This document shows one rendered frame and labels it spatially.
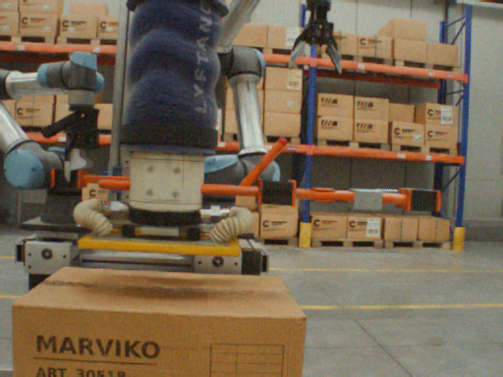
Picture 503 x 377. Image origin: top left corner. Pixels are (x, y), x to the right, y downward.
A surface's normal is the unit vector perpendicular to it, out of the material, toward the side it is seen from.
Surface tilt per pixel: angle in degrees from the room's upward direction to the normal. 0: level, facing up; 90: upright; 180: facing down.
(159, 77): 77
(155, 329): 90
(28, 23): 90
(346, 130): 89
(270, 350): 90
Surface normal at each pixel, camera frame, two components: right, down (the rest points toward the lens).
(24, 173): -0.30, 0.13
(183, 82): 0.54, -0.22
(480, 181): 0.11, 0.07
